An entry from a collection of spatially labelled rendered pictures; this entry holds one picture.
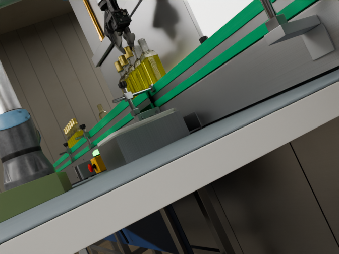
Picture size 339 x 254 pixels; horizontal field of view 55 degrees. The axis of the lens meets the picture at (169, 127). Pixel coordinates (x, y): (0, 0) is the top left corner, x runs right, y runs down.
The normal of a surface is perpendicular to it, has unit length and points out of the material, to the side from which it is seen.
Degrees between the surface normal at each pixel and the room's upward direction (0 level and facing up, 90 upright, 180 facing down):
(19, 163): 73
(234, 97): 90
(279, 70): 90
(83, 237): 90
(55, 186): 90
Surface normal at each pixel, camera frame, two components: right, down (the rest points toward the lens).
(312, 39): -0.78, 0.34
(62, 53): 0.22, -0.13
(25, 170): 0.21, -0.44
